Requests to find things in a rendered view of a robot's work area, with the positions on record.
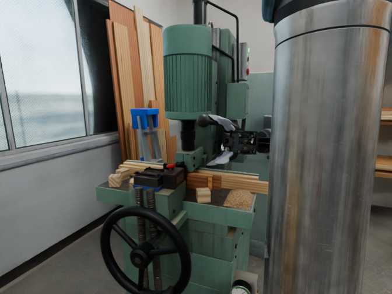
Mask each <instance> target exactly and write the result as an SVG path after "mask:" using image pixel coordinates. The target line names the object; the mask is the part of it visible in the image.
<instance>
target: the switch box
mask: <svg viewBox="0 0 392 294"><path fill-rule="evenodd" d="M248 48H249V46H248V44H247V43H246V42H242V43H239V81H247V80H248V74H247V69H248V68H249V62H247V57H249V52H248ZM247 53H248V55H247ZM233 58H234V76H235V81H237V61H236V43H233ZM247 63H248V64H247ZM246 76H247V77H246Z"/></svg>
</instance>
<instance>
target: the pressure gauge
mask: <svg viewBox="0 0 392 294"><path fill-rule="evenodd" d="M242 293H243V294H252V287H251V285H250V284H249V283H248V282H246V281H244V280H241V279H238V280H236V281H234V282H233V285H232V289H231V291H230V294H242Z"/></svg>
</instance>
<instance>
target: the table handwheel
mask: <svg viewBox="0 0 392 294"><path fill-rule="evenodd" d="M128 216H137V217H140V218H144V219H147V220H149V221H151V222H153V223H154V224H156V225H158V227H160V228H161V229H162V230H157V232H158V236H157V237H150V238H149V239H148V240H147V241H141V242H140V243H139V244H137V243H136V242H134V241H133V240H132V239H131V238H130V237H129V235H127V234H126V233H125V232H124V231H123V230H122V228H120V227H119V226H118V225H117V224H116V222H117V221H119V220H120V219H122V218H125V217H128ZM112 229H113V230H114V231H115V232H116V233H118V234H119V235H120V236H121V237H122V238H123V239H124V241H125V242H126V243H127V244H128V245H129V246H130V247H131V248H132V251H131V252H130V255H129V256H130V260H131V262H132V264H133V265H134V266H135V267H136V268H139V278H138V284H136V283H135V282H133V281H132V280H130V279H129V277H127V276H126V275H125V274H124V273H123V272H122V270H121V269H120V267H119V266H118V264H117V263H116V261H115V259H114V256H113V254H112V250H111V246H110V235H111V230H112ZM167 235H168V236H169V237H170V238H171V240H172V242H173V243H174V245H175V246H174V247H168V248H160V249H157V247H158V246H159V245H160V244H161V242H162V241H163V240H164V239H165V238H166V236H167ZM100 249H101V254H102V257H103V260H104V262H105V265H106V267H107V268H108V270H109V272H110V274H111V275H112V276H113V278H114V279H115V280H116V281H117V282H118V283H119V284H120V285H121V286H122V287H123V288H124V289H125V290H126V291H128V292H129V293H131V294H163V293H164V291H165V290H150V289H146V288H144V273H145V268H146V267H147V266H148V265H149V264H150V263H151V261H152V260H153V259H154V258H155V256H161V255H165V254H174V253H178V254H179V256H180V262H181V272H180V277H179V279H178V281H177V282H176V283H175V285H173V288H174V291H173V294H181V293H182V292H183V291H184V290H185V288H186V287H187V285H188V283H189V281H190V277H191V270H192V263H191V256H190V252H189V249H188V246H187V243H186V241H185V240H184V238H183V236H182V235H181V233H180V232H179V230H178V229H177V228H176V227H175V226H174V225H173V224H172V223H171V221H169V220H168V219H167V218H166V217H164V216H163V215H161V214H160V213H158V212H156V211H154V210H152V209H149V208H146V207H143V206H135V205H133V206H125V207H122V208H120V209H118V210H116V211H114V212H113V213H112V214H111V215H110V216H109V217H108V218H107V219H106V221H105V222H104V224H103V227H102V229H101V234H100Z"/></svg>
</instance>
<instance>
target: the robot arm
mask: <svg viewBox="0 0 392 294"><path fill-rule="evenodd" d="M262 18H263V20H264V21H265V22H269V23H274V37H275V58H274V81H273V93H272V116H271V129H263V130H262V131H260V132H258V131H243V130H242V129H241V128H240V127H239V125H238V124H237V123H236V122H234V121H230V120H228V119H227V118H223V117H220V116H218V115H208V117H209V118H210V119H211V120H213V121H216V123H217V124H219V125H220V126H221V127H222V129H223V130H224V131H230V130H232V131H231V132H230V134H224V135H223V142H222V146H223V147H227V148H229V149H230V150H231V151H230V152H229V151H227V150H223V151H221V153H220V155H218V156H215V157H214V158H213V159H211V160H208V161H207V163H206V165H207V166H213V165H218V164H225V163H227V162H228V161H230V160H233V159H235V158H237V156H238V154H241V155H256V152H258V153H261V154H262V155H264V156H269V175H268V198H267V221H266V234H265V257H264V280H263V292H262V294H361V291H362V281H363V271H364V265H365V255H366V245H367V239H368V229H369V219H370V209H371V203H372V193H373V183H374V177H375V167H376V157H377V147H378V141H379V131H380V121H381V115H382V105H383V95H384V88H385V87H386V86H387V85H389V84H390V83H391V82H392V0H262ZM254 132H255V135H254ZM254 149H255V150H254ZM253 151H254V152H253Z"/></svg>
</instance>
